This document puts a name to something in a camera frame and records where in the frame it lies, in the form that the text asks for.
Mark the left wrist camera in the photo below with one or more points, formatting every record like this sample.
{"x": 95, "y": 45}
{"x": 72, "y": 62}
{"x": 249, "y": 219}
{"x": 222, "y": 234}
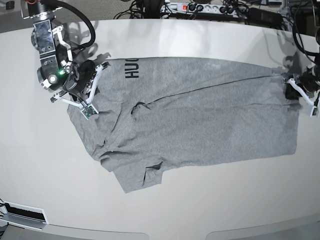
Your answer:
{"x": 312, "y": 107}

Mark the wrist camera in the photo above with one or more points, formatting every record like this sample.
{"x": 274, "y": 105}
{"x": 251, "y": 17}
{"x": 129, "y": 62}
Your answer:
{"x": 87, "y": 108}
{"x": 312, "y": 107}

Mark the grey t-shirt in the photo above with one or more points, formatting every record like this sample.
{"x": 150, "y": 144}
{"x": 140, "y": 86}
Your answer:
{"x": 158, "y": 114}

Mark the white power strip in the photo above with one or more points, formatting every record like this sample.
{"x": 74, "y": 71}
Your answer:
{"x": 234, "y": 9}

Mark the white cable slot panel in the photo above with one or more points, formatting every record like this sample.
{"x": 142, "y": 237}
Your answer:
{"x": 23, "y": 216}

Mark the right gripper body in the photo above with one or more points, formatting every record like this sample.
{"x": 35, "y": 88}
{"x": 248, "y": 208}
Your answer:
{"x": 79, "y": 78}

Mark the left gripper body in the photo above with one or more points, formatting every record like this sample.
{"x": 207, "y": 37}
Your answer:
{"x": 309, "y": 81}

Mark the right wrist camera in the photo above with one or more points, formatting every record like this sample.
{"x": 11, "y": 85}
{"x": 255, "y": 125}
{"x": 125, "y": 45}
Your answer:
{"x": 87, "y": 108}

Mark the black power adapter brick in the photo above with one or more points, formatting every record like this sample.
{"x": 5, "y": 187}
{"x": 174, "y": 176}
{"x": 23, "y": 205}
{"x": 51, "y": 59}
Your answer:
{"x": 264, "y": 17}

